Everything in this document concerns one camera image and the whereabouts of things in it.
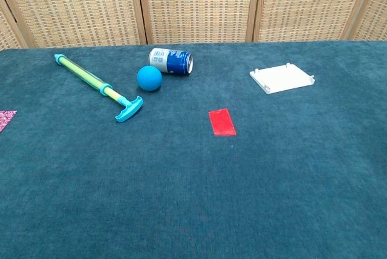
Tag blue ball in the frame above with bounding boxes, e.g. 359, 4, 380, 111
137, 65, 163, 92

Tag blue white soda can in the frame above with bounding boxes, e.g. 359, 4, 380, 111
148, 47, 194, 77

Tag teal felt table cloth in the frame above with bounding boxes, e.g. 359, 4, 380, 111
0, 40, 387, 259

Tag white square plastic plate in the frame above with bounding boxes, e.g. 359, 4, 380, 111
249, 62, 316, 94

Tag woven folding screen panel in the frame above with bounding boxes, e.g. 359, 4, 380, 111
253, 0, 379, 43
341, 0, 387, 42
0, 0, 25, 50
0, 0, 148, 49
135, 0, 262, 45

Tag teal yellow toy water pump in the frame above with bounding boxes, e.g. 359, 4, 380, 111
54, 53, 144, 123

